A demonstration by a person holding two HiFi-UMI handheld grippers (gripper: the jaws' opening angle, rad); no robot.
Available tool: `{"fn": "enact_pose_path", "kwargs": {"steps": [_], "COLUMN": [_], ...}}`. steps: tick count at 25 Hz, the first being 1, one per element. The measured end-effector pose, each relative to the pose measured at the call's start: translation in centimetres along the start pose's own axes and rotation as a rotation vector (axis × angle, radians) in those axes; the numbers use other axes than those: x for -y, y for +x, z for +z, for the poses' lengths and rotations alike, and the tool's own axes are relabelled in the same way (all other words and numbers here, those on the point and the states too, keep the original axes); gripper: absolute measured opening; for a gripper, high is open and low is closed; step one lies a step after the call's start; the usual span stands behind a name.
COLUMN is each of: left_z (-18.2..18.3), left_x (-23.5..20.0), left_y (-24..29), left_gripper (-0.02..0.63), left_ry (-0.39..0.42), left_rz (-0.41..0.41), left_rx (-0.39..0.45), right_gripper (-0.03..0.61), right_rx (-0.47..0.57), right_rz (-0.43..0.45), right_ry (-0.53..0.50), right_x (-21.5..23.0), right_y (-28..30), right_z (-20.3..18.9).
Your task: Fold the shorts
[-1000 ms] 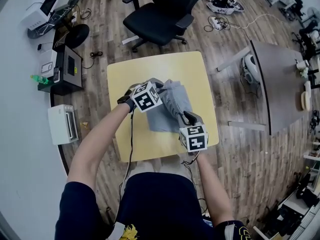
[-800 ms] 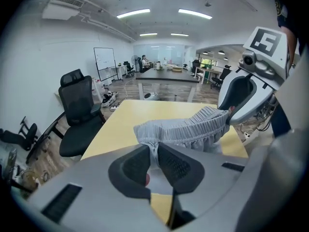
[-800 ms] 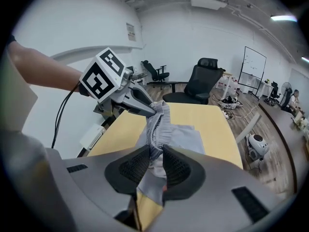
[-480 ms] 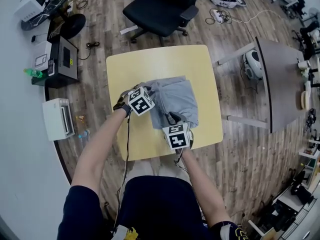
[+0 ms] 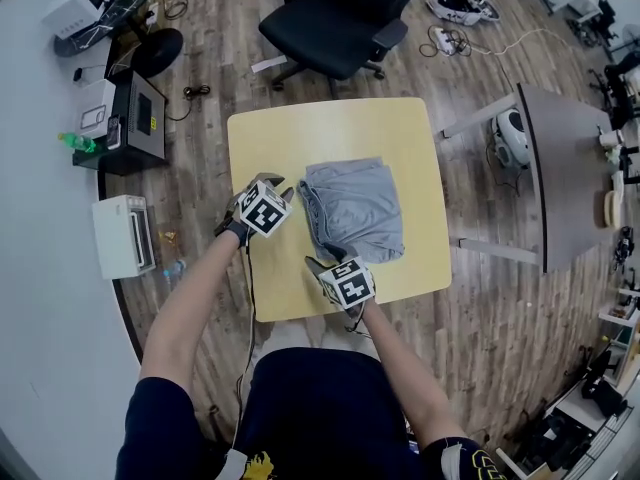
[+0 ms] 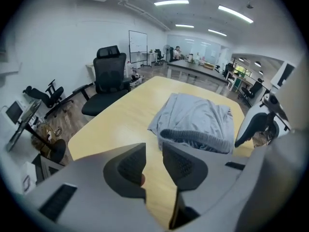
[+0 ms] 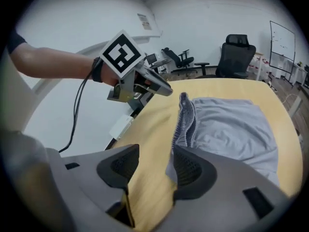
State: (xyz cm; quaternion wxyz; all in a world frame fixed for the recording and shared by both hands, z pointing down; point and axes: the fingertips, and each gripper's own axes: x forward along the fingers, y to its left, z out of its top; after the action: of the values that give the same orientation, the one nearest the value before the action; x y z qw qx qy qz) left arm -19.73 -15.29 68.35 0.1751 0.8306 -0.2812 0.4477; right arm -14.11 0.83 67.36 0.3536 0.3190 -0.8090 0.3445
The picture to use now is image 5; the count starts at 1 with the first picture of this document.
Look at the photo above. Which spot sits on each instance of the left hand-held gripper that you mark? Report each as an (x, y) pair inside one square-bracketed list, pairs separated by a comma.
[(265, 210)]

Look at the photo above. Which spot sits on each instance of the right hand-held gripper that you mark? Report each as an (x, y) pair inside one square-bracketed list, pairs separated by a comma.
[(347, 284)]

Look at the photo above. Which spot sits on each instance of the grey shorts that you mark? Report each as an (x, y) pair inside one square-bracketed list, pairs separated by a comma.
[(355, 208)]

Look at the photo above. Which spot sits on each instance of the person's left forearm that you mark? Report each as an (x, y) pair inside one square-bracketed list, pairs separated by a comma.
[(185, 308)]

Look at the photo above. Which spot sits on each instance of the person's right forearm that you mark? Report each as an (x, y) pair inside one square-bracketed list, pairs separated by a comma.
[(405, 368)]

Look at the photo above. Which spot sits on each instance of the yellow square table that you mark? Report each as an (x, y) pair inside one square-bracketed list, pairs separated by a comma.
[(280, 138)]

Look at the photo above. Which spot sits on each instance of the black wristwatch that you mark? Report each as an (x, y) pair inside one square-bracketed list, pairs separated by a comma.
[(231, 229)]

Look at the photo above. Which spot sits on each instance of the person's beige trousers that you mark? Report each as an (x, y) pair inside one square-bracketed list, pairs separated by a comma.
[(300, 335)]

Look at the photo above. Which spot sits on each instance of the yellow snack wrapper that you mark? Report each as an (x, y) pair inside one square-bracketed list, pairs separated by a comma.
[(167, 235)]

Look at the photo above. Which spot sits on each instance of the white paper strip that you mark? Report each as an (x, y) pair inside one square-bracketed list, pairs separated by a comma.
[(268, 65)]

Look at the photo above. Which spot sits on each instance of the clear water bottle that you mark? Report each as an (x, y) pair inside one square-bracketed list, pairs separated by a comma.
[(175, 268)]

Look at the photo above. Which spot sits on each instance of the person's navy shirt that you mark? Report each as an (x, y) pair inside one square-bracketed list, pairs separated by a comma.
[(320, 408)]

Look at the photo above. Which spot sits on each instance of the black box appliance with screen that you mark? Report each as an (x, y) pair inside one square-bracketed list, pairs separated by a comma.
[(145, 118)]

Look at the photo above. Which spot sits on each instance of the black office chair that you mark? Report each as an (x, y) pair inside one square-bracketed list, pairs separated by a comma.
[(330, 33)]

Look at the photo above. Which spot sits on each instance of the white toaster oven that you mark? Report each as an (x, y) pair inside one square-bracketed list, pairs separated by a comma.
[(112, 238)]

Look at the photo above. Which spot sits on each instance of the grey remote control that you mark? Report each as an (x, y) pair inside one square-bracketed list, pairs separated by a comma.
[(114, 133)]

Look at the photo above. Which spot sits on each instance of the black round table base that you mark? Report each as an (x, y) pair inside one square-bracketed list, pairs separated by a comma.
[(160, 50)]

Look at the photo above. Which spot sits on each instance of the white cardboard box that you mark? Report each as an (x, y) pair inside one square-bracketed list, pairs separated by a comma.
[(97, 100)]

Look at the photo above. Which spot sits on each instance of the green plastic bottle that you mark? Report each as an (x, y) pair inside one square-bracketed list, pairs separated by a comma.
[(77, 142)]

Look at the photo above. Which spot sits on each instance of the white power strip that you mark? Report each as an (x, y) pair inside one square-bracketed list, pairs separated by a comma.
[(445, 40)]

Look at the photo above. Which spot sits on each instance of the white rounded device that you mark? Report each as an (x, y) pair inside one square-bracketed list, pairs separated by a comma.
[(512, 135)]

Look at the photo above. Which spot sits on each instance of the black power adapter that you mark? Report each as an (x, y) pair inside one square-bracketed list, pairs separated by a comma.
[(78, 75)]

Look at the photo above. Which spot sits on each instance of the black marble round table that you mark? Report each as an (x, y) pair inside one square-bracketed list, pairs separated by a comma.
[(100, 30)]

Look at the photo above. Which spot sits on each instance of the white and black bag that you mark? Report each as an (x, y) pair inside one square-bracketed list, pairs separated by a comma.
[(460, 8)]

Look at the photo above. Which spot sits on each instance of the dark grey desk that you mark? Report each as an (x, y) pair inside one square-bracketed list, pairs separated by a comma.
[(570, 183)]

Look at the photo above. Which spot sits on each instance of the white microwave oven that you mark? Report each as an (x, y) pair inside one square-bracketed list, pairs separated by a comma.
[(70, 15)]

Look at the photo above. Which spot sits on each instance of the beige stacked rolls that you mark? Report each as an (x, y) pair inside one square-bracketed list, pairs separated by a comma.
[(612, 210)]

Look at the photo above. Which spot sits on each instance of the white cup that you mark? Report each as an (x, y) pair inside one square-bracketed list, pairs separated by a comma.
[(611, 138)]

